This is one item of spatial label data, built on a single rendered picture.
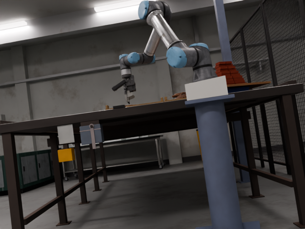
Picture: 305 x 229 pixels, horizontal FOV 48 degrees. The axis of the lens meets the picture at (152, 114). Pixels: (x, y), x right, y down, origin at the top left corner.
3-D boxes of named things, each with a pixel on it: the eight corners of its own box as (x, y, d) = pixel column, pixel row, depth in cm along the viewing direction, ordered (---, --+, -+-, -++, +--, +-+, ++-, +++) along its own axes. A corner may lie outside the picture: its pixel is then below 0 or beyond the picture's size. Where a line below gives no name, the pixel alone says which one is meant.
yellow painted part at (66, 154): (72, 160, 217) (68, 123, 219) (58, 162, 217) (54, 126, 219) (75, 159, 225) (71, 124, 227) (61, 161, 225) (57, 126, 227)
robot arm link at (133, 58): (143, 51, 239) (135, 55, 248) (130, 51, 232) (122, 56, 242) (145, 62, 238) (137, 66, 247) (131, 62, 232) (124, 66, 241)
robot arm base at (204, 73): (218, 78, 190) (215, 61, 191) (192, 84, 193) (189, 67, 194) (218, 82, 205) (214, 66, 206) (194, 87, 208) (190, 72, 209)
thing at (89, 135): (103, 147, 217) (99, 119, 218) (81, 150, 217) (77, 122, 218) (105, 146, 228) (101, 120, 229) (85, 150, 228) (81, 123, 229)
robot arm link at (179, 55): (202, 56, 190) (159, -3, 216) (181, 57, 182) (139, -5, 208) (192, 71, 198) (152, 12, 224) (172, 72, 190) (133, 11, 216)
